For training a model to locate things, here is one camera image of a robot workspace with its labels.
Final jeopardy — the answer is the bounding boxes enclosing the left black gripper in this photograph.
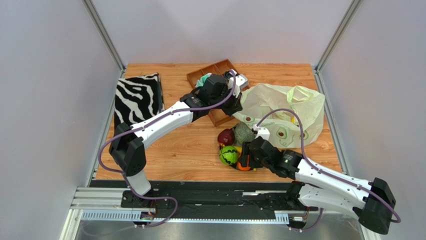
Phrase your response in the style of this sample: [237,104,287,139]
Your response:
[209,85,243,118]

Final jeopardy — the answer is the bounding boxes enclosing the orange fruit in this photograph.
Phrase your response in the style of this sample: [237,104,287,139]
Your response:
[236,154,252,172]

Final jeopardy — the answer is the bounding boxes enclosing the pale green plastic bag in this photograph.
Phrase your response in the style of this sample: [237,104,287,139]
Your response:
[233,83,326,149]

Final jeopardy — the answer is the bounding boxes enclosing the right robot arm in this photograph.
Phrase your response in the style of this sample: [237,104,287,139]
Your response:
[237,137,401,235]

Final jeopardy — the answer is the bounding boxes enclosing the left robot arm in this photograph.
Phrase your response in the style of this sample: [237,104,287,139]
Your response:
[108,69,249,196]

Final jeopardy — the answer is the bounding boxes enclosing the yellow banana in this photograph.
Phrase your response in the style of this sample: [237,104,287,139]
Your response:
[219,145,257,171]

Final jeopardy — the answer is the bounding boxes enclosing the green cantaloupe melon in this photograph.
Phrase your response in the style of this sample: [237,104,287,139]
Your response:
[232,122,256,145]

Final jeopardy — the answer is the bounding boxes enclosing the black fruit plate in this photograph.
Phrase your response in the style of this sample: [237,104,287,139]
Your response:
[219,142,263,172]

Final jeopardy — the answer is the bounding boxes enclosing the small green watermelon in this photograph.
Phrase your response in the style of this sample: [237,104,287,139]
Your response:
[219,145,239,165]

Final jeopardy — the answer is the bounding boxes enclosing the dark blue patterned sock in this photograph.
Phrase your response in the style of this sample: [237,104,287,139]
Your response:
[222,70,233,81]

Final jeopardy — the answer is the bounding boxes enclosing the dark red apple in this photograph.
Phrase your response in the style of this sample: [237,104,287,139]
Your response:
[217,128,235,147]

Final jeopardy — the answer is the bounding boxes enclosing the brown wooden divider tray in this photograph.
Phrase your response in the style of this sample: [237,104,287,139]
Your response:
[186,59,240,127]

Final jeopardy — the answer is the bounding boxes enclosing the teal white socks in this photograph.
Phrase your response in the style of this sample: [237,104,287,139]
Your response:
[195,72,212,88]

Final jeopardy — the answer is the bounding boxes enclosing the zebra pattern cloth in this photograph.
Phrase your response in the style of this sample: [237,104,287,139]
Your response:
[113,72,165,128]

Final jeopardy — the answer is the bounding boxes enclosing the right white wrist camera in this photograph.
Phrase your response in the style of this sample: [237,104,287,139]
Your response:
[252,124,270,141]

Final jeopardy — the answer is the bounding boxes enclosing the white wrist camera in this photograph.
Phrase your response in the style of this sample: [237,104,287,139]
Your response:
[227,69,249,98]
[252,124,270,141]

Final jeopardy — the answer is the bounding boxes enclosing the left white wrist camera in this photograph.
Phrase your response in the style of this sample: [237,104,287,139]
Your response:
[227,69,249,98]

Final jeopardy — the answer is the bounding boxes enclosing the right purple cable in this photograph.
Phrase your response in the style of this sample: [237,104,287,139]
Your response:
[255,108,402,233]

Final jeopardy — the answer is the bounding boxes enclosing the purple cable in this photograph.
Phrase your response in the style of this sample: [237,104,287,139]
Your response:
[97,68,237,230]
[255,108,402,233]

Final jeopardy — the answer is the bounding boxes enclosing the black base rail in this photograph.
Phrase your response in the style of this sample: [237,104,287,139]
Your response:
[71,180,311,224]

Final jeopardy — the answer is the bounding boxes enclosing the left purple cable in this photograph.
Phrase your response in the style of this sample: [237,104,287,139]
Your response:
[97,68,237,230]

